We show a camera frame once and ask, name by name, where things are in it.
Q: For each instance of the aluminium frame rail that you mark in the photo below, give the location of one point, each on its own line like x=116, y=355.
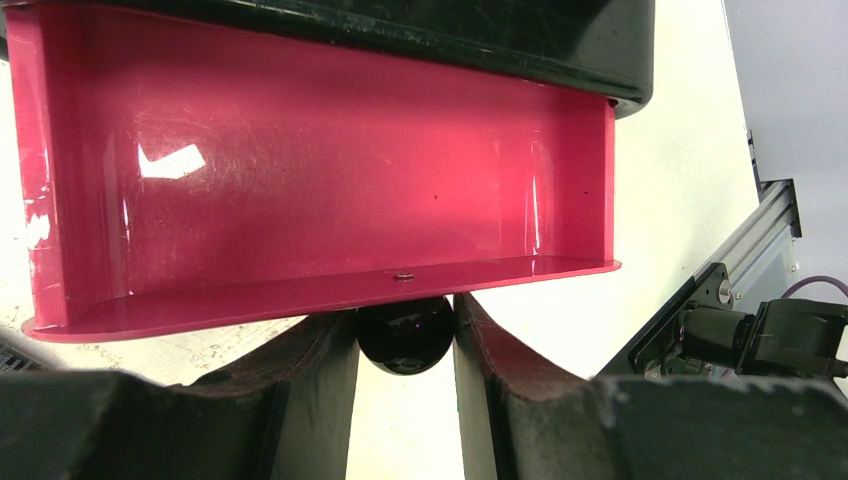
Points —
x=751, y=266

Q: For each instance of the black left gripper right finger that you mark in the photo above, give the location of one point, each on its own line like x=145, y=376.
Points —
x=523, y=417

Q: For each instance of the pink drawer with black knob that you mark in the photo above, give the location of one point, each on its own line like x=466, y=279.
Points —
x=180, y=175

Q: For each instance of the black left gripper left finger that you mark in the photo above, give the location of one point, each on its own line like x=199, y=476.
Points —
x=283, y=411

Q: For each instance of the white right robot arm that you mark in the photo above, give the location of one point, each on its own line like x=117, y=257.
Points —
x=785, y=338

